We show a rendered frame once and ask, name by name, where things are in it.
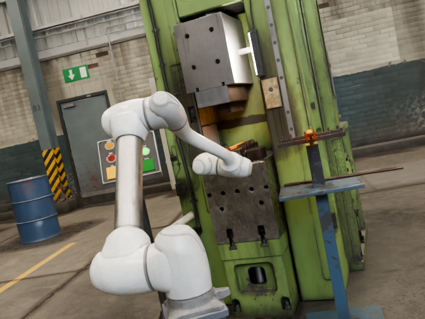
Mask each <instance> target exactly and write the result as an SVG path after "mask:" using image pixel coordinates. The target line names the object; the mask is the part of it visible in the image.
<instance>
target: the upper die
mask: <svg viewBox="0 0 425 319"><path fill-rule="evenodd" d="M195 97H196V101H197V106H198V108H208V107H213V106H217V105H219V104H224V103H230V102H236V101H244V100H248V99H249V95H248V91H247V85H224V86H221V87H216V88H213V89H208V90H204V91H199V92H195Z"/></svg>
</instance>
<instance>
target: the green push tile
mask: <svg viewBox="0 0 425 319"><path fill-rule="evenodd" d="M153 170H155V166H154V160H153V158H151V159H146V160H143V173H144V172H149V171H153Z"/></svg>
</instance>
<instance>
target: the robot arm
mask: <svg viewBox="0 0 425 319"><path fill-rule="evenodd" d="M101 125H102V129H103V131H104V132H105V133H106V135H108V136H109V137H111V138H113V140H114V142H115V143H116V176H115V177H116V185H115V208H114V230H113V231H112V232H111V233H110V234H109V235H108V237H107V238H106V242H105V244H104V247H103V249H102V251H101V252H99V253H97V254H96V256H95V257H94V259H93V260H92V263H91V266H90V279H91V281H92V284H93V285H94V287H95V288H97V289H99V290H100V291H103V292H106V293H109V294H113V295H117V296H129V295H136V294H144V293H147V292H152V291H161V292H166V294H167V297H168V299H167V300H165V301H164V306H165V307H167V309H168V314H169V317H168V319H189V318H193V317H195V316H199V315H204V314H206V313H210V312H214V311H221V310H223V309H224V308H225V307H224V304H223V303H222V302H221V301H219V300H220V299H223V298H224V297H226V296H229V295H230V294H231V293H230V290H229V287H220V288H215V287H213V285H212V281H211V272H210V267H209V262H208V258H207V254H206V250H205V248H204V245H203V243H202V241H201V239H200V238H199V236H198V235H197V233H196V232H195V230H194V229H192V228H190V227H189V226H188V225H172V226H169V227H166V228H164V229H163V230H162V231H160V232H159V233H158V234H157V235H156V238H155V243H153V244H151V241H150V237H149V236H148V235H147V234H146V233H145V232H144V231H143V143H144V142H145V140H146V138H147V135H148V133H149V131H151V130H156V129H162V128H166V129H168V130H169V131H171V132H173V133H174V134H175V135H177V136H178V137H179V138H180V139H181V140H183V141H185V142H186V143H188V144H190V145H192V146H194V147H196V148H198V149H201V150H203V151H205V152H206V153H202V154H200V155H198V156H197V157H196V158H195V159H194V161H193V165H192V169H193V171H194V172H195V173H196V174H198V175H221V176H224V177H230V178H245V177H248V176H249V175H250V174H251V172H252V162H251V160H249V159H248V158H245V157H242V156H241V155H239V154H237V153H235V152H230V151H229V150H228V149H225V148H224V147H222V146H220V145H219V144H217V143H215V142H213V141H211V140H209V139H207V138H205V137H204V136H202V135H200V134H198V133H197V132H195V131H193V130H192V129H191V128H190V126H189V124H188V118H187V115H186V112H185V110H184V108H183V106H182V105H181V103H180V102H179V100H177V98H176V97H175V96H173V95H171V94H170V93H168V92H164V91H158V92H156V93H154V94H153V95H152V96H151V97H146V98H141V99H132V100H129V101H125V102H122V103H118V104H115V105H114V106H112V107H110V108H109V109H107V110H106V111H105V112H104V113H103V115H102V118H101Z"/></svg>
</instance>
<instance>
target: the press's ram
mask: <svg viewBox="0 0 425 319"><path fill-rule="evenodd" d="M173 30H174V33H175V39H176V45H177V48H178V54H179V57H180V63H181V66H182V72H183V78H184V81H185V87H186V91H187V94H195V92H199V91H204V90H208V89H213V88H216V87H221V86H224V85H248V84H253V83H254V82H253V78H252V72H251V68H250V62H249V56H248V53H252V48H251V47H247V46H246V42H245V36H244V32H243V27H242V22H241V21H240V20H237V19H236V18H233V17H231V16H229V15H226V14H224V13H222V12H218V13H215V14H211V15H207V16H204V17H201V18H197V19H194V20H190V21H188V22H184V23H180V24H178V25H174V26H173Z"/></svg>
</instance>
